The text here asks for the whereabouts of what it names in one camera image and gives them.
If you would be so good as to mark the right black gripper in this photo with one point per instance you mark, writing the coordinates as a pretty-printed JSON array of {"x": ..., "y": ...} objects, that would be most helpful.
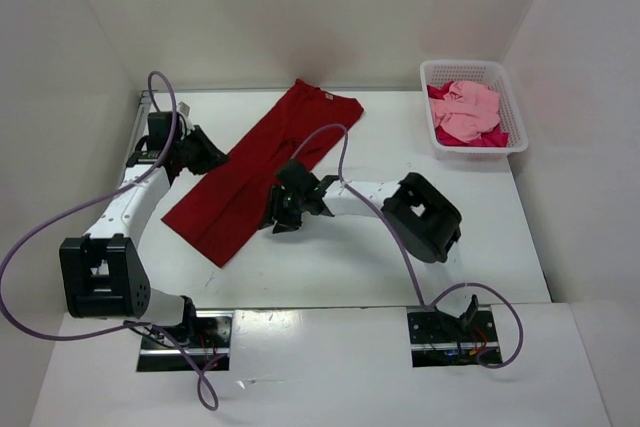
[{"x": 274, "y": 210}]

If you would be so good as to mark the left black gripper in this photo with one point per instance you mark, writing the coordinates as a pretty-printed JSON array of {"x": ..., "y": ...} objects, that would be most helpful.
[{"x": 212, "y": 156}]

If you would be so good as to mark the dark red t-shirt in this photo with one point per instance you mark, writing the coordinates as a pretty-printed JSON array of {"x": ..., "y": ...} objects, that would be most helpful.
[{"x": 224, "y": 210}]

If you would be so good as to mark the pink t-shirt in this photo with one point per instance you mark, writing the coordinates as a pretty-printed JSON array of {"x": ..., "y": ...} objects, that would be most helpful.
[{"x": 465, "y": 107}]

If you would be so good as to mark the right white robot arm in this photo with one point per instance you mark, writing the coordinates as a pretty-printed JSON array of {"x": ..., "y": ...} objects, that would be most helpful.
[{"x": 423, "y": 222}]

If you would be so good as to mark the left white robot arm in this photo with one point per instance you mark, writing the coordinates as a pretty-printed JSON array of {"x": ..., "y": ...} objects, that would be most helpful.
[{"x": 103, "y": 274}]

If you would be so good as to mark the magenta t-shirt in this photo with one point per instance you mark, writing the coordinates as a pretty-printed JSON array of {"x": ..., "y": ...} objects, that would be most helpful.
[{"x": 495, "y": 139}]

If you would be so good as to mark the white plastic basket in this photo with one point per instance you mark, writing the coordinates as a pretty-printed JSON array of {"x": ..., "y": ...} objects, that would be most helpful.
[{"x": 491, "y": 74}]

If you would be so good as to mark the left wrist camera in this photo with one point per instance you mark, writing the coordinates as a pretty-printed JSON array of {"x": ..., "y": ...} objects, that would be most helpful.
[{"x": 185, "y": 122}]

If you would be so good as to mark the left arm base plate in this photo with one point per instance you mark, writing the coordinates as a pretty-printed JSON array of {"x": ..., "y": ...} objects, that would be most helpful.
[{"x": 206, "y": 341}]

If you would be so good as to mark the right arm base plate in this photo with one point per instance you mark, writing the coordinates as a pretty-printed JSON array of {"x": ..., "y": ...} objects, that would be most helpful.
[{"x": 438, "y": 341}]

